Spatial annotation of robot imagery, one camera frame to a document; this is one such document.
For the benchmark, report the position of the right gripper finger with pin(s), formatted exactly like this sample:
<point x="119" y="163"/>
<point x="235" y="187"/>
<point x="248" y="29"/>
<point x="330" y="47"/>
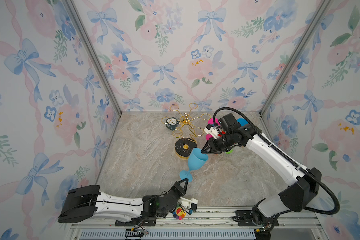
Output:
<point x="206" y="150"/>
<point x="210" y="144"/>

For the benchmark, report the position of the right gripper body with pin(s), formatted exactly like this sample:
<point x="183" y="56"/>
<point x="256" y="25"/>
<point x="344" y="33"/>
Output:
<point x="221" y="144"/>

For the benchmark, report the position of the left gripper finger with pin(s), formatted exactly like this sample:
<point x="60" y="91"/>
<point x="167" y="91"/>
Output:
<point x="178" y="185"/>
<point x="185" y="184"/>

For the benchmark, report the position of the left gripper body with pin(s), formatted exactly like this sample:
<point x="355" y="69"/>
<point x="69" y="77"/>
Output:
<point x="175" y="192"/>

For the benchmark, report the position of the light blue wine glass back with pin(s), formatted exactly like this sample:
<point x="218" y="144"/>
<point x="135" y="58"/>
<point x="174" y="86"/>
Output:
<point x="195" y="161"/>

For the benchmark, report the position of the magenta wine glass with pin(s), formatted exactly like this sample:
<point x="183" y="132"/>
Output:
<point x="213" y="122"/>

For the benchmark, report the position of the blue wine glass front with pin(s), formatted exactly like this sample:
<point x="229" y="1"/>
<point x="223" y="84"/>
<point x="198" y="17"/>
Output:
<point x="242" y="122"/>

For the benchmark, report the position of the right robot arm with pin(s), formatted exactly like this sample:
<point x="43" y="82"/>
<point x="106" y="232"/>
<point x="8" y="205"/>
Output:
<point x="227" y="133"/>

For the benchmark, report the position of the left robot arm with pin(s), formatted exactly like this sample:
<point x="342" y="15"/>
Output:
<point x="89" y="202"/>

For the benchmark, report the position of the gold wine glass rack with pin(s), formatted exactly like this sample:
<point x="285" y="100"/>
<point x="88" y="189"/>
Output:
<point x="187" y="132"/>

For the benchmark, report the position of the rainbow flower toy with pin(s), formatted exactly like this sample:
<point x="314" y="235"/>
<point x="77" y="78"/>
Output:
<point x="179" y="213"/>

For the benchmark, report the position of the small black alarm clock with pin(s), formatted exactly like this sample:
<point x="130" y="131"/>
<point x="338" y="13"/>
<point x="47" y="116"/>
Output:
<point x="172" y="123"/>

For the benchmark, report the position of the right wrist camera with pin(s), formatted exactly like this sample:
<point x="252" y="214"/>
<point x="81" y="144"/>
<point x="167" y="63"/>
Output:
<point x="212" y="131"/>

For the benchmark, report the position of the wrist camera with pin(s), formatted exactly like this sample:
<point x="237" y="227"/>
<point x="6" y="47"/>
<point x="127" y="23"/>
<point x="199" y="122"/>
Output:
<point x="188" y="206"/>
<point x="212" y="131"/>

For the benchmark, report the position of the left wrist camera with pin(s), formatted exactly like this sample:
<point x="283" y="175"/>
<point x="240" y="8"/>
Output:
<point x="188" y="206"/>

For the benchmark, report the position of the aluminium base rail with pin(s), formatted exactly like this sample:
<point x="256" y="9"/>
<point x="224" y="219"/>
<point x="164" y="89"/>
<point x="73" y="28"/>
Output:
<point x="207" y="223"/>

